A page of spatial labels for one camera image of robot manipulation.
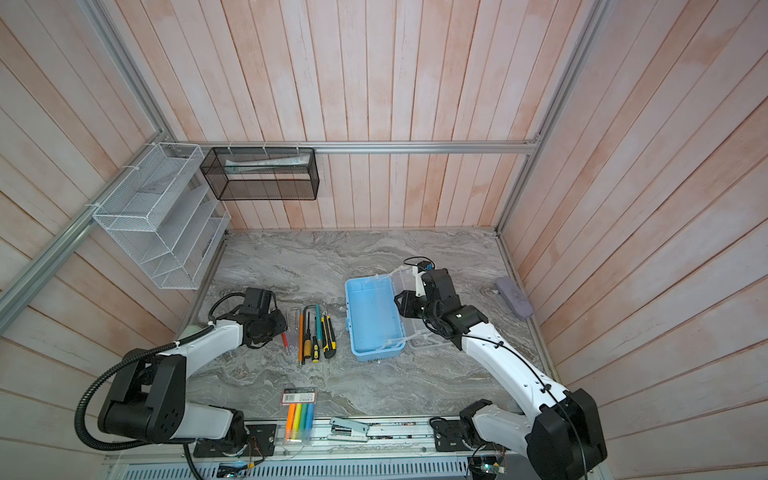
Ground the black hex key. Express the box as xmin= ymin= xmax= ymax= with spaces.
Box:
xmin=303 ymin=305 xmax=319 ymax=364

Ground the blue clear-lid tool box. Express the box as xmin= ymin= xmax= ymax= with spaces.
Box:
xmin=345 ymin=265 xmax=445 ymax=362

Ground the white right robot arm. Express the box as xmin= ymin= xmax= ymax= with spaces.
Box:
xmin=392 ymin=263 xmax=608 ymax=479

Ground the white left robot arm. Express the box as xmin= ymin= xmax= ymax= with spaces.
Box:
xmin=74 ymin=287 xmax=287 ymax=456

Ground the highlighter marker pack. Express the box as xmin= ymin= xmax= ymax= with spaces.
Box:
xmin=281 ymin=387 xmax=317 ymax=442

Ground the yellow black utility knife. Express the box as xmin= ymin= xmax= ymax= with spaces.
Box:
xmin=321 ymin=313 xmax=337 ymax=359

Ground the grey stapler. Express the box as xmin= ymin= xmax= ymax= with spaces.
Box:
xmin=327 ymin=417 xmax=370 ymax=443

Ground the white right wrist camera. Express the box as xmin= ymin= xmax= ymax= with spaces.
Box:
xmin=411 ymin=260 xmax=434 ymax=297

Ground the orange handled screwdriver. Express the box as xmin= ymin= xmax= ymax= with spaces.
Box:
xmin=297 ymin=309 xmax=305 ymax=365

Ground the teal handled tool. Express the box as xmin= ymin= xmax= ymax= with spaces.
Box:
xmin=315 ymin=304 xmax=323 ymax=350

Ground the aluminium mounting rail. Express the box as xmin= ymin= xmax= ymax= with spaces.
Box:
xmin=102 ymin=416 xmax=471 ymax=466

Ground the white wire mesh shelf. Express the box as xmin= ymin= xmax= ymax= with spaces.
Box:
xmin=94 ymin=143 xmax=231 ymax=290

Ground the black wire mesh basket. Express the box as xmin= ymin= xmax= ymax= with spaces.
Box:
xmin=201 ymin=146 xmax=320 ymax=201

